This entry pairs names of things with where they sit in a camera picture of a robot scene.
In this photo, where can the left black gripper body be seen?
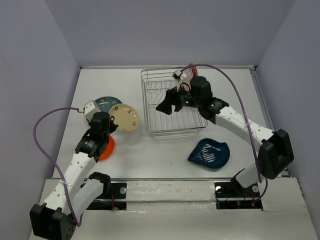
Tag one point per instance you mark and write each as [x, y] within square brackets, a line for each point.
[112, 126]

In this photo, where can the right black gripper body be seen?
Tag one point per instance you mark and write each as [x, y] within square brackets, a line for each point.
[190, 100]

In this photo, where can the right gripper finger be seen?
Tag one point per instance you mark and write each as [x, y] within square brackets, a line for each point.
[178, 100]
[166, 105]

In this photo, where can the white plate orange sunburst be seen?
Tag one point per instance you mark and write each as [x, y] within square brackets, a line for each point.
[187, 71]

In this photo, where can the small beige plate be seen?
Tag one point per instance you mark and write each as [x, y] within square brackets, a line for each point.
[125, 116]

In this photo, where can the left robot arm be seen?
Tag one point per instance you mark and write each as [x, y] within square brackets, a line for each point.
[61, 212]

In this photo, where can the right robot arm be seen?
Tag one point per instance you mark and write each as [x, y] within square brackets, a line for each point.
[272, 149]

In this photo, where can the navy blue shell dish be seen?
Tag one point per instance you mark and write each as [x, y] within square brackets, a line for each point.
[210, 153]

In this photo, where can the dark teal blossom plate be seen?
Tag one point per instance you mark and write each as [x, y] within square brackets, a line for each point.
[105, 103]

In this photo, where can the red and teal floral plate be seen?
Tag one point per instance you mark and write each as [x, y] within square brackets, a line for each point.
[193, 69]

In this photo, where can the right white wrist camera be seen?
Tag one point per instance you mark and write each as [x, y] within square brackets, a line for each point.
[182, 79]

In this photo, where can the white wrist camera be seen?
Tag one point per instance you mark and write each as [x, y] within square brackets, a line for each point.
[89, 109]
[182, 79]

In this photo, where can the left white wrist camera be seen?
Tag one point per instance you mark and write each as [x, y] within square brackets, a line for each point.
[89, 109]

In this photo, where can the silver wire dish rack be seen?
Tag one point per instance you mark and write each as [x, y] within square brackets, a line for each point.
[187, 122]

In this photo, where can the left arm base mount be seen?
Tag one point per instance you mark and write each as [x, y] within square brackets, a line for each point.
[114, 200]

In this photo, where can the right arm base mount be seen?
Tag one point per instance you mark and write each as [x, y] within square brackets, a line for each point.
[228, 198]

